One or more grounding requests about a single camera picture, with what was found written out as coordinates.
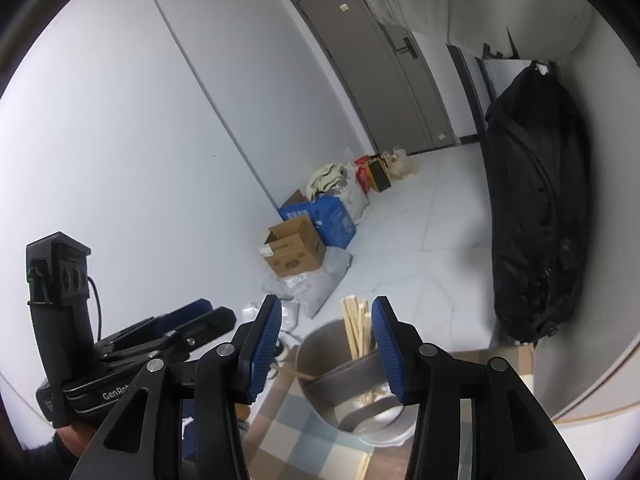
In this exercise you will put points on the black door frame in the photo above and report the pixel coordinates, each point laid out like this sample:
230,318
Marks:
462,85

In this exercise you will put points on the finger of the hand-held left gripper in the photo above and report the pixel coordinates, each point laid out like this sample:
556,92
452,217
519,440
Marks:
197,306
215,319

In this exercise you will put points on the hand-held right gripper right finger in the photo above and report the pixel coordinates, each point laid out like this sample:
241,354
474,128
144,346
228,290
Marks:
387,350

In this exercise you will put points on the black paper bag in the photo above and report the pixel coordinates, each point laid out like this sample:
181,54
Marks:
380,175

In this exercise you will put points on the grey door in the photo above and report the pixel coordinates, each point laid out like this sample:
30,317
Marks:
380,70

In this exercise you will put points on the clear plastic bag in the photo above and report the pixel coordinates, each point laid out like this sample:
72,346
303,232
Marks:
290,312

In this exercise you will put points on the person's left hand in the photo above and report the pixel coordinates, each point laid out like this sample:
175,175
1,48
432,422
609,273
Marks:
75,440

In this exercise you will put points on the person's left forearm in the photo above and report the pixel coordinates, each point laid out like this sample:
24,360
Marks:
45,465

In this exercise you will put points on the white utensil holder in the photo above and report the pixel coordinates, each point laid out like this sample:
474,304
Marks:
325,395

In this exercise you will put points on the black backpack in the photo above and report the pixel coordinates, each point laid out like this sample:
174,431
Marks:
535,200

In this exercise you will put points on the red snack packet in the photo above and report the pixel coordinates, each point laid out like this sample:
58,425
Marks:
361,172

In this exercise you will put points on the bunch of wooden chopsticks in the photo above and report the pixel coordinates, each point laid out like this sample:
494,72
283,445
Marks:
357,330

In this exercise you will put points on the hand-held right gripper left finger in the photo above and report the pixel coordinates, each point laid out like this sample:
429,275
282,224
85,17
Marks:
265,345

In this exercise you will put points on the blue cardboard box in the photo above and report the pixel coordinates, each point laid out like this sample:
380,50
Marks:
335,222

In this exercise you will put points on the cream cloth bag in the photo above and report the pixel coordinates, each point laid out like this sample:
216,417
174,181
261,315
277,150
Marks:
325,177

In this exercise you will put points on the grey plastic mailing bag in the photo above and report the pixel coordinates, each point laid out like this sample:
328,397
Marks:
320,285

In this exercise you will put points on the brown cardboard box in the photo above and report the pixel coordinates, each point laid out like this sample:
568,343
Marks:
295,255

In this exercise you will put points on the white plastic bag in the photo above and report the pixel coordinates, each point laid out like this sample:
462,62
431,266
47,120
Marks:
357,200

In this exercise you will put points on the grey hanging bag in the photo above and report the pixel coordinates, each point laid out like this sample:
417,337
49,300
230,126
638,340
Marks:
475,5

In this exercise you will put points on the white cabinet with wooden trim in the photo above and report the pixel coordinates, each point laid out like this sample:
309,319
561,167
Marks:
610,260

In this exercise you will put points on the beige plastic bag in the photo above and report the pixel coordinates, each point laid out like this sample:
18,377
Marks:
400,165

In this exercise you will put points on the checkered tablecloth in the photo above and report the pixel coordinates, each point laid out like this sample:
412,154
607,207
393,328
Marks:
295,430

